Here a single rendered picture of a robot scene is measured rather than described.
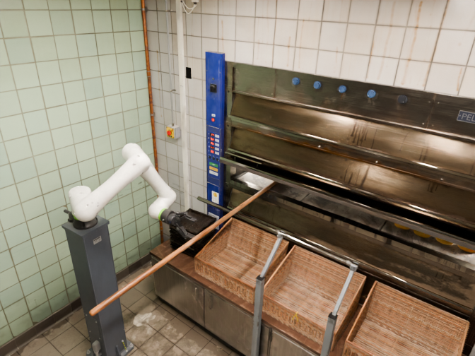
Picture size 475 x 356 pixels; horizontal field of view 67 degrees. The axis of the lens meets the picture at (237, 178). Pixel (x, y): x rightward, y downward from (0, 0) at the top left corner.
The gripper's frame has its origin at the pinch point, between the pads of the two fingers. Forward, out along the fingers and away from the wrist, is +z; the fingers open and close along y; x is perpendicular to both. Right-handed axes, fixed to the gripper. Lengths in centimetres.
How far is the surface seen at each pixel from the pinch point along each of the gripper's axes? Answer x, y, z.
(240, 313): -16, 68, 29
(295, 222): -70, 15, 37
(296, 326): -20, 56, 69
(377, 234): -69, -1, 94
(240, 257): -57, 59, -1
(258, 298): -10, 38, 45
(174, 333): -4, 118, -28
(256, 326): -10, 63, 46
